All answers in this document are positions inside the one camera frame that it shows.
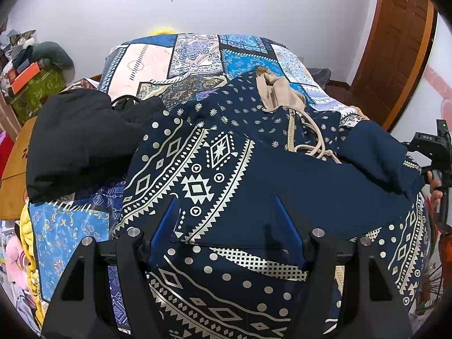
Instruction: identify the wooden door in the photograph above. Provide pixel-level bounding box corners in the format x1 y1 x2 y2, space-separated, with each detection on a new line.
349 0 438 131

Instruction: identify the pile of mixed clutter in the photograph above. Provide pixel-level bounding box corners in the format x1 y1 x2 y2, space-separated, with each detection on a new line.
0 29 38 78

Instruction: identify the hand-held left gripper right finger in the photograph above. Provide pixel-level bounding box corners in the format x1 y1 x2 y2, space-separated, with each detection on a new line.
275 196 414 339

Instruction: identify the black garment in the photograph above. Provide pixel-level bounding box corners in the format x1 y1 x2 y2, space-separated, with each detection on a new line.
26 89 166 203

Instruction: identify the grey plush cushion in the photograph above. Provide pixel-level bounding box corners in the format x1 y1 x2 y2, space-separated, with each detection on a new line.
31 41 75 69

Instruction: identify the person's right hand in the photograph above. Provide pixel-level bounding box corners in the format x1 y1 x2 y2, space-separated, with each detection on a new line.
425 169 444 206

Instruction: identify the pink plush toy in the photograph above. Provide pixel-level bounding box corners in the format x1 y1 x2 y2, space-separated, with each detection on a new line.
3 235 31 283

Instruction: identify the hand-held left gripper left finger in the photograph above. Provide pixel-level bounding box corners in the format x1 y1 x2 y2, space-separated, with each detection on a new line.
42 196 182 339

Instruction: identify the blue patchwork bedspread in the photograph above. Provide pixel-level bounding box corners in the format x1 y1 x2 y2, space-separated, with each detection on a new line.
21 33 442 325

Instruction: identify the navy patterned hoodie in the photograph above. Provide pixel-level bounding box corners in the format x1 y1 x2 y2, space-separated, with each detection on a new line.
111 65 442 339

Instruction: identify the dark grey cushion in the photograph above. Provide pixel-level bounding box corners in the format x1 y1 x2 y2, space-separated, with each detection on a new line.
307 67 331 87

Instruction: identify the orange box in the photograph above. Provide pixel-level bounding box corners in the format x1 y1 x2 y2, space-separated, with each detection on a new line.
8 62 40 96

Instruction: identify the red cloth item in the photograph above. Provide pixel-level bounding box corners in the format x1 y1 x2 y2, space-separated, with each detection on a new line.
0 131 15 178

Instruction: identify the yellow cloth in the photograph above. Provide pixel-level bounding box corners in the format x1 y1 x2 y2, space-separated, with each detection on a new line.
19 205 40 279

